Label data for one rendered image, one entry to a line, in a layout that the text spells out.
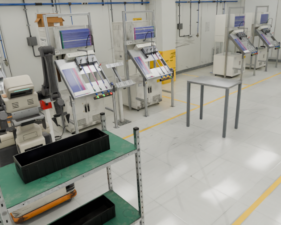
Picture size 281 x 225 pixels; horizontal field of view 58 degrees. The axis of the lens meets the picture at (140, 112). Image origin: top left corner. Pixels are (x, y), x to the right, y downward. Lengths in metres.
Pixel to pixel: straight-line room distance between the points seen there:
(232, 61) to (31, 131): 6.17
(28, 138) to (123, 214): 1.09
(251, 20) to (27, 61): 6.55
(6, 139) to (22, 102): 0.50
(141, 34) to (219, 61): 3.41
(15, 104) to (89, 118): 2.25
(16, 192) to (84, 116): 2.97
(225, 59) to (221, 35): 0.69
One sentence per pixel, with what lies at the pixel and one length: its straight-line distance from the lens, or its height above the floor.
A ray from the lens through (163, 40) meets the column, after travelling 6.91.
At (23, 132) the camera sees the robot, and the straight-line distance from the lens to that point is 2.49.
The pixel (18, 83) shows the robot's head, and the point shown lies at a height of 1.34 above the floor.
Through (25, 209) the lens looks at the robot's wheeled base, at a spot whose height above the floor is 0.18.
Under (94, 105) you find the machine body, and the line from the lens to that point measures 4.44.
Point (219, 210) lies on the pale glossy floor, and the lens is 2.75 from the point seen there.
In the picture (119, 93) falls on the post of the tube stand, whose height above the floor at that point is 0.56.
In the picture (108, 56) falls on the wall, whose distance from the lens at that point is 6.46.
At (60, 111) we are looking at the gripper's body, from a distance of 2.22.
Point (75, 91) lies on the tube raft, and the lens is 3.94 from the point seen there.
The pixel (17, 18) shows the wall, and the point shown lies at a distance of 5.57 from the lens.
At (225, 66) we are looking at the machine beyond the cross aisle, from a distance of 7.74.
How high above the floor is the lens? 1.80
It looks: 21 degrees down
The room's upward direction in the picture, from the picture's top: 3 degrees counter-clockwise
